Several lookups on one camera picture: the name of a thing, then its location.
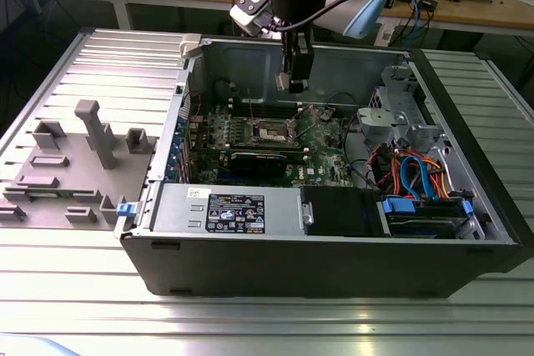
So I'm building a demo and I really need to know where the silver drive cage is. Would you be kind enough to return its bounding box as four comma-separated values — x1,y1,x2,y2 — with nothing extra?
356,63,456,165

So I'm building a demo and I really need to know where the RAM slot with white clips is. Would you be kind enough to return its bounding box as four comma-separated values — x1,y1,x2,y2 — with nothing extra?
229,99,302,108
230,106,303,114

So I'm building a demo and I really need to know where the grey case latch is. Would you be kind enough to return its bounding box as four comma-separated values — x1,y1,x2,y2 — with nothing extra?
178,33,204,60

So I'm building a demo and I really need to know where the black camera cable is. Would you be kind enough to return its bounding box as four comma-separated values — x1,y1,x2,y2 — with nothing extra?
273,0,414,34

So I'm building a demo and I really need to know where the CPU socket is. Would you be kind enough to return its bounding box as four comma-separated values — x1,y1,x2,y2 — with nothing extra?
245,115,300,145

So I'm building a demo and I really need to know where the green motherboard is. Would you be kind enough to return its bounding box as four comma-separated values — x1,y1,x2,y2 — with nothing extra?
186,102,360,188

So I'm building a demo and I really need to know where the hard disk in blue carrier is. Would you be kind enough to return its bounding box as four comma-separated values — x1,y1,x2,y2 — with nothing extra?
376,193,476,241

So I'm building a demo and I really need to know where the grey parts rack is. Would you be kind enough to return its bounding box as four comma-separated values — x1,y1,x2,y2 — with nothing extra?
0,99,162,232

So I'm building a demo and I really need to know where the black drive bay cover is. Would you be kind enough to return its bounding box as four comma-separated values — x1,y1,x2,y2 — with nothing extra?
300,184,392,238

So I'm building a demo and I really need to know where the black open PC case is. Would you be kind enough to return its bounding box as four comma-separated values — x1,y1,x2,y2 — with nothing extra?
114,33,527,299

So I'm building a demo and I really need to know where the grey power supply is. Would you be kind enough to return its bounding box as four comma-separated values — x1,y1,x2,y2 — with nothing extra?
152,183,303,235

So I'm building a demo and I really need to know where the graphics card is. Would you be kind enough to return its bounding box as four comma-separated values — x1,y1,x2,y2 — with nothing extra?
227,149,290,179

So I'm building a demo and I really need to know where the orange wire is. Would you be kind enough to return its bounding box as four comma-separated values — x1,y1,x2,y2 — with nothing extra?
416,157,452,202

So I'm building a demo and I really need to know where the blue wire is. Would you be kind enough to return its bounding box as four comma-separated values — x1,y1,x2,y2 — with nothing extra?
398,154,431,203

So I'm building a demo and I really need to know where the green RAM stick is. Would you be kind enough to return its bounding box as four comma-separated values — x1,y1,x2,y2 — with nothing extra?
24,189,76,199

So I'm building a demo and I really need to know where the thin red wire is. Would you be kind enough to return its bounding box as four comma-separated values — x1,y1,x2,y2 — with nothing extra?
186,80,205,122

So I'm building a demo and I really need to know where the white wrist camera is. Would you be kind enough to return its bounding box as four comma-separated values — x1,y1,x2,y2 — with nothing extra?
229,0,279,37

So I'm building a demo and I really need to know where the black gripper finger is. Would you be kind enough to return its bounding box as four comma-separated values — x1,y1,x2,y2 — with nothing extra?
290,46,315,95

